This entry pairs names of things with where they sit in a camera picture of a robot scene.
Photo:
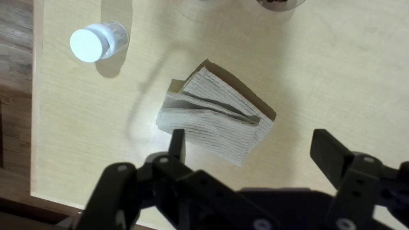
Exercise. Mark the white ribbed towel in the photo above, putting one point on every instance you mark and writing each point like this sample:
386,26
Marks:
217,123

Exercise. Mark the white pill bottle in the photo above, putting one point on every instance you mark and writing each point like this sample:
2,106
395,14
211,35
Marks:
115,36

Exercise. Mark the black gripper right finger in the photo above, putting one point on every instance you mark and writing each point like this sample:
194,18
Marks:
361,187

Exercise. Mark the white bottle lid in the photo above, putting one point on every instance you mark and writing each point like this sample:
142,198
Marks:
85,45

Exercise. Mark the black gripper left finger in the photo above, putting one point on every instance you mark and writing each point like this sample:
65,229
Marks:
119,196

